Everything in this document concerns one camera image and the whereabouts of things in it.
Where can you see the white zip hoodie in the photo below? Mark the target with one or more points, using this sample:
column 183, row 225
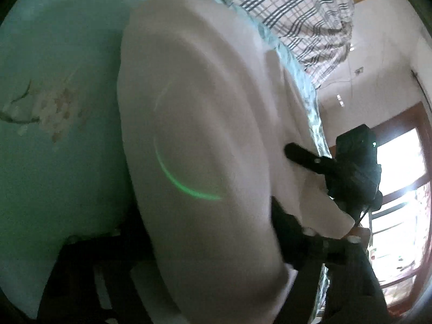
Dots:
column 209, row 141

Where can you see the plaid quilt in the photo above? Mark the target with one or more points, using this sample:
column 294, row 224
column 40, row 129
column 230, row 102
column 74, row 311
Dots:
column 287, row 10

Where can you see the brown framed window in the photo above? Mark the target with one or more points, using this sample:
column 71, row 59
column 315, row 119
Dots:
column 401, row 192

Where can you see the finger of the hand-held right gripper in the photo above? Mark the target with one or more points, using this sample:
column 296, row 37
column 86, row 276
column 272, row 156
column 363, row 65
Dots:
column 303, row 158

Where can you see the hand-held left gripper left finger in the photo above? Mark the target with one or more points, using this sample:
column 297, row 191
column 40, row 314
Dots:
column 84, row 276

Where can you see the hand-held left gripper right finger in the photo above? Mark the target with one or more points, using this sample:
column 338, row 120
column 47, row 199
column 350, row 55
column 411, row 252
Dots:
column 290, row 226

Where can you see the wall socket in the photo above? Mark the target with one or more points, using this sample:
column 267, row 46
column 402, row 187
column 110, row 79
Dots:
column 358, row 71

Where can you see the teal floral bedsheet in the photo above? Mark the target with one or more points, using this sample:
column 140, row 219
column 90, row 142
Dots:
column 50, row 57

